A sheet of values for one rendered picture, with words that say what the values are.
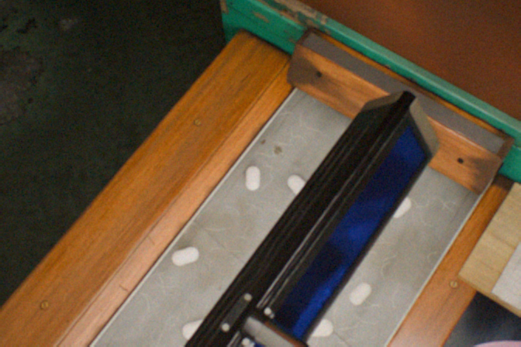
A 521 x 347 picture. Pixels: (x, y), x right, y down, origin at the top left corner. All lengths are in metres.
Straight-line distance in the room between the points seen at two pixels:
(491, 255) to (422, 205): 0.12
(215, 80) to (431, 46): 0.32
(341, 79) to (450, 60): 0.14
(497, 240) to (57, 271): 0.55
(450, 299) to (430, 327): 0.04
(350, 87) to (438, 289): 0.27
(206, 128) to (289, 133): 0.12
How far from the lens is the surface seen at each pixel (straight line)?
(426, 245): 0.99
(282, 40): 1.07
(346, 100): 0.97
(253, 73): 1.06
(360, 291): 0.94
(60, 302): 0.98
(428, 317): 0.94
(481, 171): 0.94
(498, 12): 0.81
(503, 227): 0.98
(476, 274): 0.95
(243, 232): 0.99
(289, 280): 0.58
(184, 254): 0.96
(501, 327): 1.05
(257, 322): 0.56
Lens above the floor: 1.67
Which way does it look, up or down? 64 degrees down
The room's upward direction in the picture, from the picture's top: 7 degrees counter-clockwise
